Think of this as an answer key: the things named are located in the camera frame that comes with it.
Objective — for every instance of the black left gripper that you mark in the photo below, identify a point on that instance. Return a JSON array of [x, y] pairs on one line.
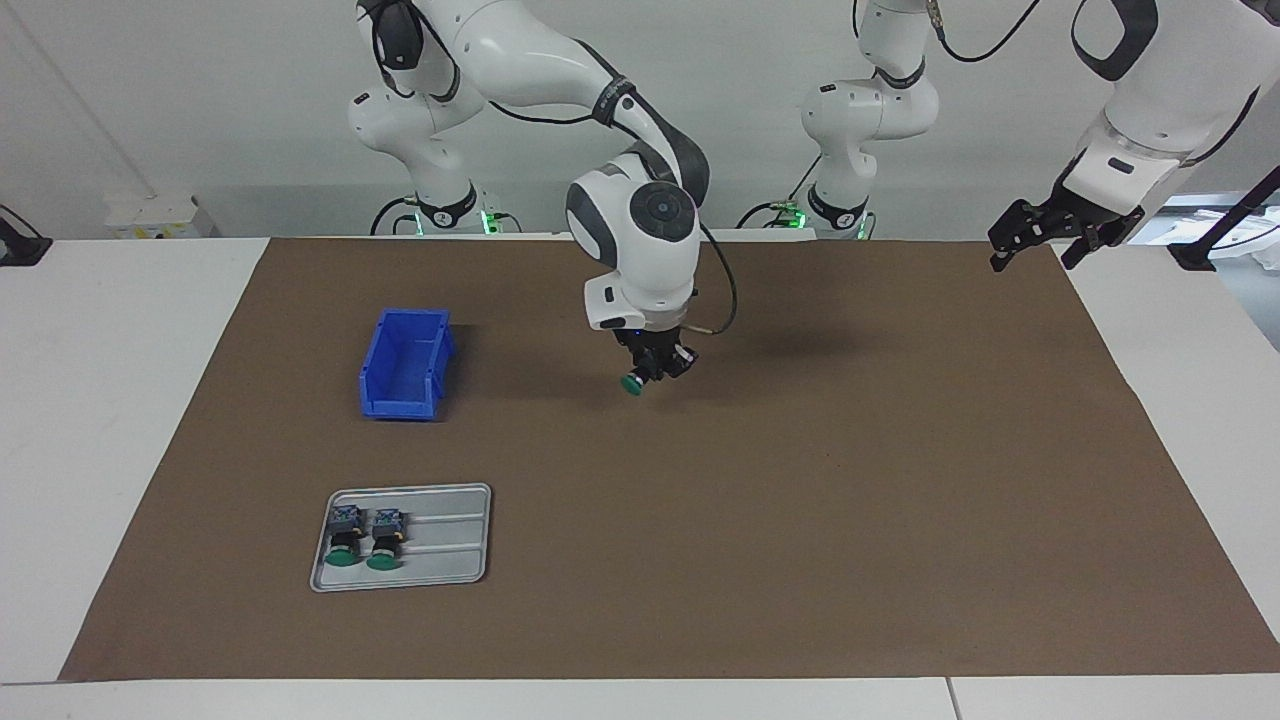
[[1075, 205]]

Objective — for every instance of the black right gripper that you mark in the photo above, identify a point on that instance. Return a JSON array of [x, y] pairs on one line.
[[650, 342]]

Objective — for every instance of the green push button switch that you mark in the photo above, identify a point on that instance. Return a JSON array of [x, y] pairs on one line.
[[343, 535], [385, 540], [632, 385]]

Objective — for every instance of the black clamp stand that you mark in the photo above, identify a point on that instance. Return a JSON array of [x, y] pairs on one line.
[[1190, 255]]

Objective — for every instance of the brown table mat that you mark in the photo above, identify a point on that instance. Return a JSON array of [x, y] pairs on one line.
[[700, 500]]

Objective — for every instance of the white plastic packaging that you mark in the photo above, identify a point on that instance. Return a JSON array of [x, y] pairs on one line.
[[1262, 255]]

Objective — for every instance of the blue plastic storage bin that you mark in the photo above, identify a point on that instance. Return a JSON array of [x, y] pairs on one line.
[[410, 360]]

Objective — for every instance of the grey metal tray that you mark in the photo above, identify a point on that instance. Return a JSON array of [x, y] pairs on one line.
[[450, 550]]

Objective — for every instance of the white background box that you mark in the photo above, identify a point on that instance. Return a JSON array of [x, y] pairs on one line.
[[160, 220]]

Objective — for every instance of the black clamp mount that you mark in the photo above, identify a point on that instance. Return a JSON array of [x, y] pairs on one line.
[[20, 250]]

